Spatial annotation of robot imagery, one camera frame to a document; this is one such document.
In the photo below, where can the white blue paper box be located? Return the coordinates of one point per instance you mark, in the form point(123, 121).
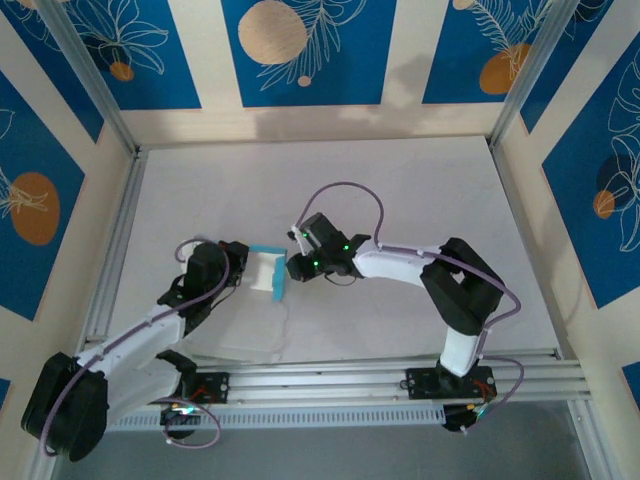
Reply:
point(262, 272)

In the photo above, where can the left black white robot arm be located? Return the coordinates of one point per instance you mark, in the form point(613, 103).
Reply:
point(125, 345)

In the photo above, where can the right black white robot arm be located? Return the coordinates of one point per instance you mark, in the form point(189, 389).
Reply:
point(465, 290)

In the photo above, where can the white table sheet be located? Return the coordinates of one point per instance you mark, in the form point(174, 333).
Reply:
point(390, 330)

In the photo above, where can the left black electronics module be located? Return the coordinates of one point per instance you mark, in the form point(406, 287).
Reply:
point(182, 424)

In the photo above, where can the black electronics module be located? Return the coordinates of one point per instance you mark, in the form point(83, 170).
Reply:
point(182, 424)
point(457, 420)

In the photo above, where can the right black electronics module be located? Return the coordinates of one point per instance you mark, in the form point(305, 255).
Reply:
point(457, 420)

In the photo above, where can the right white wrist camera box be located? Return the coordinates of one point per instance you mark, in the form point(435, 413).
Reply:
point(299, 240)

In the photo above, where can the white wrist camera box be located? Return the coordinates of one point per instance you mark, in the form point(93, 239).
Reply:
point(299, 240)
point(200, 241)

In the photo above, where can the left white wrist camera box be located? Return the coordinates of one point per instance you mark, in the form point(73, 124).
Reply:
point(200, 241)

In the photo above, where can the aluminium side rail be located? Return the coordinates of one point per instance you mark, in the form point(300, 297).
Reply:
point(129, 200)

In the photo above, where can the long aluminium frame rail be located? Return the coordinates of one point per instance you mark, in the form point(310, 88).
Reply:
point(325, 385)

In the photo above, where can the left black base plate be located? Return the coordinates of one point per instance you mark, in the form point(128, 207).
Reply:
point(215, 387)

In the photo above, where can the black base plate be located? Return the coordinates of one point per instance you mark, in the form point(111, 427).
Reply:
point(422, 382)
point(215, 387)

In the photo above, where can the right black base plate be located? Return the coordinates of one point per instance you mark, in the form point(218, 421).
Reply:
point(422, 382)

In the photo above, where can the left aluminium frame post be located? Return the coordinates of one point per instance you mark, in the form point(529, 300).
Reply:
point(90, 75)

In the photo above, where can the aluminium frame post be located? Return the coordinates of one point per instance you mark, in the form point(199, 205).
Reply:
point(90, 75)
point(535, 65)

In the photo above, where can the left aluminium frame leg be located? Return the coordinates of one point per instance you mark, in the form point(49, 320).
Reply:
point(40, 470)

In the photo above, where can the aluminium frame leg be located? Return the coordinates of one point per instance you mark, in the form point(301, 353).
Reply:
point(587, 450)
point(40, 470)

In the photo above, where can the right aluminium frame post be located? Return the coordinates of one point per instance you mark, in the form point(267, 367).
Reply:
point(535, 65)

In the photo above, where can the right aluminium frame leg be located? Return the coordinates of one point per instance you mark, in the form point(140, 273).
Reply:
point(587, 450)

